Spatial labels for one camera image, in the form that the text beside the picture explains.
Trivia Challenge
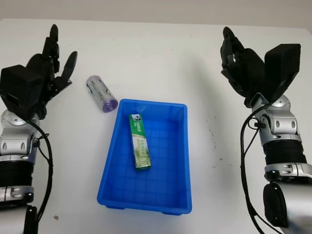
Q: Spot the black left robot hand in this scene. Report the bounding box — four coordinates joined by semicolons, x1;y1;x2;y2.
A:
25;24;78;120

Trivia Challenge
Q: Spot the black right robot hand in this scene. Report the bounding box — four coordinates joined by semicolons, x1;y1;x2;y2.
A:
219;26;268;108

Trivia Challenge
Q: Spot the green rectangular box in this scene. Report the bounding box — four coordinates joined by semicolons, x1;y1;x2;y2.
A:
128;113;153;173

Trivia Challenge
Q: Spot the blue plastic tray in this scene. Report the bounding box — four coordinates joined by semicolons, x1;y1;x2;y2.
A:
97;98;193;215

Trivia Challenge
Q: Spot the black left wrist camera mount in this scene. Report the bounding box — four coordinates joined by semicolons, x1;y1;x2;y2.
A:
0;65;44;118

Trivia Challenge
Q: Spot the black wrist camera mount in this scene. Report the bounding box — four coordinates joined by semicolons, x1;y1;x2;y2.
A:
0;65;44;118
264;43;302;103

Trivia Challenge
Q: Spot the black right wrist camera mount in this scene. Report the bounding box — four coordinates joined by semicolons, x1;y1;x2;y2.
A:
264;43;302;103

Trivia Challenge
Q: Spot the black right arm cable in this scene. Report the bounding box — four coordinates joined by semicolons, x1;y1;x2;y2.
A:
239;101;272;234

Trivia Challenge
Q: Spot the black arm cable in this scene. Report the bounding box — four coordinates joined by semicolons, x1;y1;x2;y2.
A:
239;101;272;234
23;116;54;226

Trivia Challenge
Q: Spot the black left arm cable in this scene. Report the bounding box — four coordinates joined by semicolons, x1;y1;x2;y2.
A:
23;116;54;226

